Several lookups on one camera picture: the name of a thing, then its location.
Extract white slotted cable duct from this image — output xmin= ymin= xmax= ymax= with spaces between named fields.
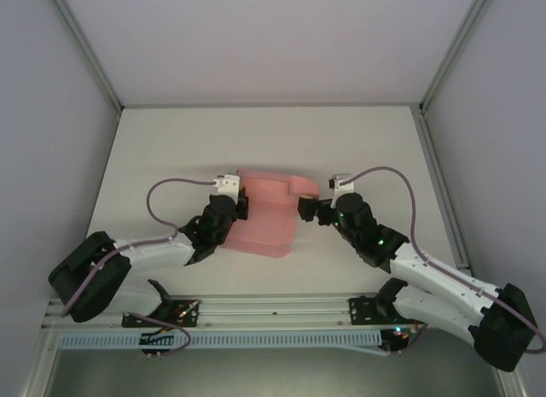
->
xmin=57 ymin=330 xmax=383 ymax=352

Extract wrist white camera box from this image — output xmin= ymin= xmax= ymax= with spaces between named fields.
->
xmin=328 ymin=173 xmax=354 ymax=198
xmin=214 ymin=172 xmax=241 ymax=198

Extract pink paper box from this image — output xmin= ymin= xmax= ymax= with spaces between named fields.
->
xmin=221 ymin=168 xmax=320 ymax=260

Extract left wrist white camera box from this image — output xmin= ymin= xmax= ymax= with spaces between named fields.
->
xmin=214 ymin=172 xmax=241 ymax=198

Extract right aluminium frame post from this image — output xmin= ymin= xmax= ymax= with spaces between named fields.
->
xmin=419 ymin=0 xmax=501 ymax=116

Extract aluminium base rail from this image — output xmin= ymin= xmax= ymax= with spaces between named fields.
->
xmin=42 ymin=290 xmax=507 ymax=330

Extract right black controller box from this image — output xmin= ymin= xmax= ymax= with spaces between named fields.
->
xmin=380 ymin=327 xmax=413 ymax=358

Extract black mounting plate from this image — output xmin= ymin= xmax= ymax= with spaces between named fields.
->
xmin=121 ymin=298 xmax=201 ymax=330
xmin=348 ymin=295 xmax=427 ymax=330

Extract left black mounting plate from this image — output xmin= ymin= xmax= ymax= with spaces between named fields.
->
xmin=121 ymin=298 xmax=201 ymax=330

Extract left aluminium frame post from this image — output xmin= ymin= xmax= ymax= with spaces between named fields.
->
xmin=42 ymin=0 xmax=125 ymax=115

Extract red and yellow wires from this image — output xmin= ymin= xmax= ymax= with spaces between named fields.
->
xmin=172 ymin=300 xmax=200 ymax=319

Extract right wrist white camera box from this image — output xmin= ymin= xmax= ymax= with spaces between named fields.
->
xmin=328 ymin=173 xmax=354 ymax=198

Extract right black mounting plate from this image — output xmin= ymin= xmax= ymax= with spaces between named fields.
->
xmin=348 ymin=295 xmax=427 ymax=330

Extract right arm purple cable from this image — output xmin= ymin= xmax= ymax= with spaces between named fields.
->
xmin=347 ymin=165 xmax=546 ymax=356

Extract black controller box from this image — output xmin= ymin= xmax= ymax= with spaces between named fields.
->
xmin=380 ymin=327 xmax=413 ymax=358
xmin=139 ymin=332 xmax=176 ymax=360

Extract left black controller box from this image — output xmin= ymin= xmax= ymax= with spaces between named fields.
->
xmin=139 ymin=332 xmax=176 ymax=360

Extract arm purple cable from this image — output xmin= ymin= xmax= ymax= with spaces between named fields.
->
xmin=61 ymin=177 xmax=218 ymax=356
xmin=347 ymin=165 xmax=546 ymax=356

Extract lower aluminium frame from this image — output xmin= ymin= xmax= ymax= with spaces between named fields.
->
xmin=20 ymin=324 xmax=530 ymax=397

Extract aluminium frame post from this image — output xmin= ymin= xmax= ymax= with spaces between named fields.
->
xmin=419 ymin=0 xmax=501 ymax=116
xmin=42 ymin=0 xmax=125 ymax=115

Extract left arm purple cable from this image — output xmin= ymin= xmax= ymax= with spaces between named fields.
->
xmin=61 ymin=177 xmax=218 ymax=356

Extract aluminium side rail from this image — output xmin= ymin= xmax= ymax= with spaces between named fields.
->
xmin=411 ymin=106 xmax=475 ymax=272

